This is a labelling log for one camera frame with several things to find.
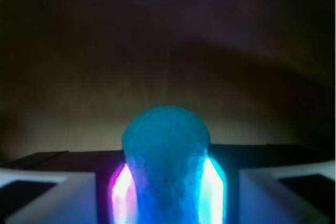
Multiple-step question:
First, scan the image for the gripper right finger with cyan light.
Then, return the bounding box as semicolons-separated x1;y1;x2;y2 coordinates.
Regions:
199;144;335;223

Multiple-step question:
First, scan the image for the gripper left finger with pink light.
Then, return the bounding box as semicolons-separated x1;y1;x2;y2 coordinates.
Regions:
1;151;137;223

